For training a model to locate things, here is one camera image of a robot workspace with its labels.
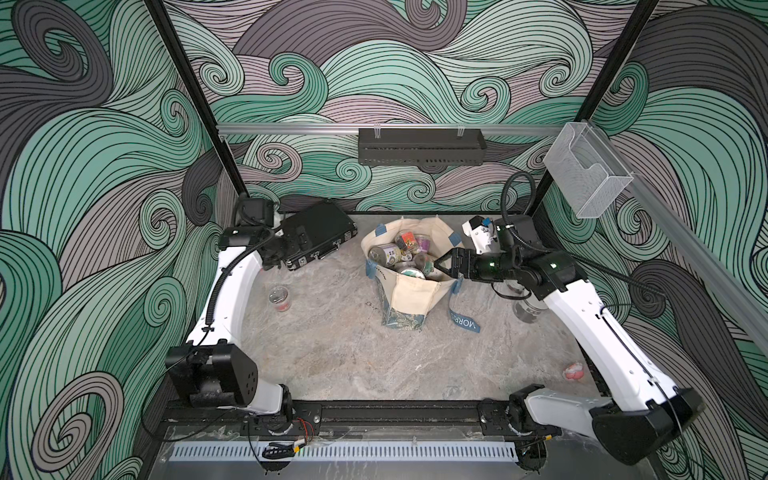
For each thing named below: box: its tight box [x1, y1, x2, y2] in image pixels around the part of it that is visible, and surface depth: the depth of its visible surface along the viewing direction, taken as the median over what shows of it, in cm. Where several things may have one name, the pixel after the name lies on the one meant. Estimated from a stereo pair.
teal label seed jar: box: [400, 269, 426, 279], surface depth 81 cm
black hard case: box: [274, 201, 358, 271], surface depth 106 cm
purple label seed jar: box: [415, 234, 431, 253], surface depth 100 cm
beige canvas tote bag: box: [362, 217, 481, 333], surface depth 86 cm
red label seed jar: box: [268, 286, 291, 312], surface depth 92 cm
